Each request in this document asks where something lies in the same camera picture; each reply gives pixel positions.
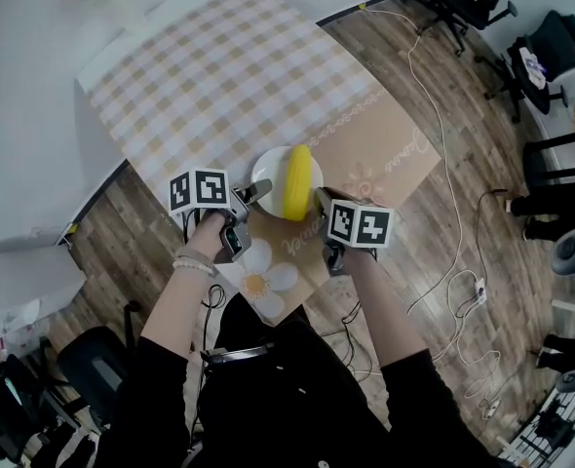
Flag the clear bags with red tags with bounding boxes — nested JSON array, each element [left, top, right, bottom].
[[0, 319, 50, 365]]

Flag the white bead bracelet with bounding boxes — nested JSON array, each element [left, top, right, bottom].
[[172, 253, 218, 277]]

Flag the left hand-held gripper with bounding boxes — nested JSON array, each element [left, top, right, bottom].
[[169, 167, 274, 265]]

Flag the black floor cable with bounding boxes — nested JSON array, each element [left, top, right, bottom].
[[477, 190, 513, 282]]

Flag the white round plate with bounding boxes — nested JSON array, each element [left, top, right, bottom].
[[250, 146, 326, 218]]

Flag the white cabinet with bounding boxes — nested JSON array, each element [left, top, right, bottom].
[[0, 244, 88, 331]]

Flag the person's right forearm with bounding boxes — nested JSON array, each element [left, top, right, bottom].
[[343, 249, 433, 370]]

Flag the yellow corn cob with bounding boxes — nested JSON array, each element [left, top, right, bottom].
[[282, 144, 316, 222]]

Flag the white purple cloth bundle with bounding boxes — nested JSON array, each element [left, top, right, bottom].
[[519, 49, 548, 91]]

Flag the person's left hand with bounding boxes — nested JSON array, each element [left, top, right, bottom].
[[188, 210, 233, 258]]

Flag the checked beige tablecloth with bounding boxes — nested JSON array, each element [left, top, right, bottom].
[[88, 0, 443, 329]]

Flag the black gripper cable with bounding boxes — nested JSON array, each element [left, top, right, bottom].
[[340, 299, 381, 384], [199, 283, 228, 340]]

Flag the person's black clothing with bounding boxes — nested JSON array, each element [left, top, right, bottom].
[[109, 292, 493, 468]]

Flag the coiled white floor cable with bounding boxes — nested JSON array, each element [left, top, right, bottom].
[[428, 268, 506, 409]]

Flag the person's left forearm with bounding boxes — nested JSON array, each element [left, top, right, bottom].
[[138, 253, 218, 360]]

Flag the metal wire rack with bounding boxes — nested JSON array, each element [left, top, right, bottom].
[[504, 382, 575, 468]]

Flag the white vase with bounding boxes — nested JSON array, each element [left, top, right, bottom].
[[106, 0, 145, 28]]

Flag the long white floor cable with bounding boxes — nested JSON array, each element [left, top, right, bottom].
[[363, 6, 464, 316]]

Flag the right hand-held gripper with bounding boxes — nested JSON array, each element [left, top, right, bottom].
[[314, 186, 395, 277]]

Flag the table with checkered cloth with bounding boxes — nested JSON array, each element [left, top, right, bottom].
[[75, 0, 443, 329]]

